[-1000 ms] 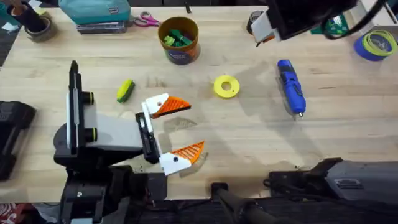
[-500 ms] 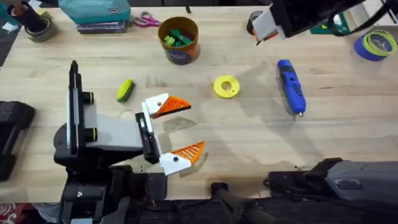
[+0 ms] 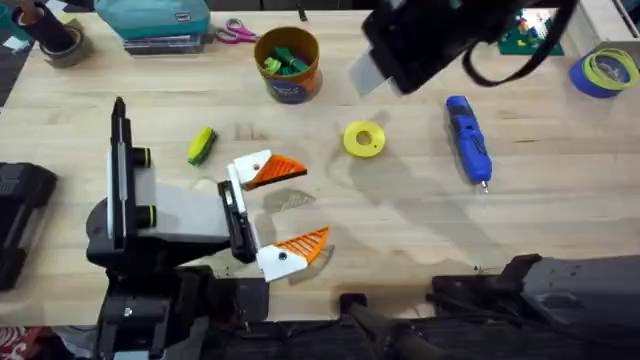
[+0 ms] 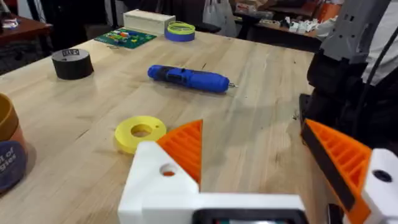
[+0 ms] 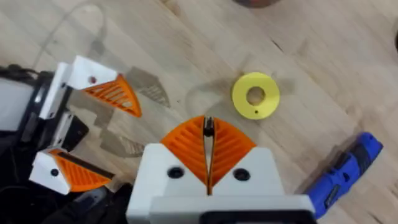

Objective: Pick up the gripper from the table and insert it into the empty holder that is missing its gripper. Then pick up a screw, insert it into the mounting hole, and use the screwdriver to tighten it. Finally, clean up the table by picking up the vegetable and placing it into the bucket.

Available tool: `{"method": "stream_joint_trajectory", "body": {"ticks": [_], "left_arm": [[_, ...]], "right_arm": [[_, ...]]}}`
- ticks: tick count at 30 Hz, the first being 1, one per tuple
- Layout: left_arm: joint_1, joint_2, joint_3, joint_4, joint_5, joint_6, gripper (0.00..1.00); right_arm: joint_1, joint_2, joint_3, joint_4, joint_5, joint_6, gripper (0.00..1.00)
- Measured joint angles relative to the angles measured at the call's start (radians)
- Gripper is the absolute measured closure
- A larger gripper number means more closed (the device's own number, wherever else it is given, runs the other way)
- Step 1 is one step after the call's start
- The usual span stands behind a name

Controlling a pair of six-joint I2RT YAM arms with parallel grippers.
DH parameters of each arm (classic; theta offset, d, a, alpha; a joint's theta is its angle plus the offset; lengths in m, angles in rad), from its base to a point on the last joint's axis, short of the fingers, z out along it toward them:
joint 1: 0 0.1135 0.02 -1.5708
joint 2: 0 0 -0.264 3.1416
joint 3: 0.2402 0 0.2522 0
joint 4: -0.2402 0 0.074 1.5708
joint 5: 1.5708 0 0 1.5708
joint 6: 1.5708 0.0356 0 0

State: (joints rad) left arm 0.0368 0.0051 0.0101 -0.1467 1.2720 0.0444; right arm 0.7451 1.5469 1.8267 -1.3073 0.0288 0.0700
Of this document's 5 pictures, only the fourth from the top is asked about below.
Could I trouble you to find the dark wooden side table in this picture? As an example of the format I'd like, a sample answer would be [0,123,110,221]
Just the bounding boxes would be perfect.
[0,14,53,58]

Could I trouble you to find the black tape roll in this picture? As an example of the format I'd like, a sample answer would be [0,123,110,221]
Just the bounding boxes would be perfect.
[50,47,95,81]

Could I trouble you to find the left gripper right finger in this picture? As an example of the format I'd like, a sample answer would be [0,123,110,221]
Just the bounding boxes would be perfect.
[300,118,398,224]

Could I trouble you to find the blue electric screwdriver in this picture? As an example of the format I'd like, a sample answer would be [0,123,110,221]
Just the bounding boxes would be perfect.
[146,63,239,95]

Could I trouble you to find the cluttered background desk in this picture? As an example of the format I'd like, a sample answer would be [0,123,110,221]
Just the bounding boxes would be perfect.
[233,9,330,53]

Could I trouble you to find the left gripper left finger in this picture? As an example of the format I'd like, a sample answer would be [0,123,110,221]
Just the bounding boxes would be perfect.
[117,119,205,224]

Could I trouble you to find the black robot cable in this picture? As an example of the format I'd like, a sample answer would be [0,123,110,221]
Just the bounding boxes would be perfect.
[353,33,398,134]

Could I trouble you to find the pale wooden box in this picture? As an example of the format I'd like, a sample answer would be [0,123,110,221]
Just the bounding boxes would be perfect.
[123,9,177,35]

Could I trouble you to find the blue tape roll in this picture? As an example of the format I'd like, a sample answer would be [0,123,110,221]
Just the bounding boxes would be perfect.
[164,29,197,43]

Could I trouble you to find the orange tub with toys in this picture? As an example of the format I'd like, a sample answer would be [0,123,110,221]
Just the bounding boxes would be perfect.
[0,92,29,196]

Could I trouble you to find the yellow disc with holes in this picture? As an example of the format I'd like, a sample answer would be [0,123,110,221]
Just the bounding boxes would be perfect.
[114,115,168,156]

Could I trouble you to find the green board with blocks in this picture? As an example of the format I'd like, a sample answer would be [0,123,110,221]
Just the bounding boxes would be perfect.
[93,27,157,50]

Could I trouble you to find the yellow-green tape roll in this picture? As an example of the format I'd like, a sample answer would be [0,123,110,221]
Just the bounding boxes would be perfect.
[166,21,197,36]

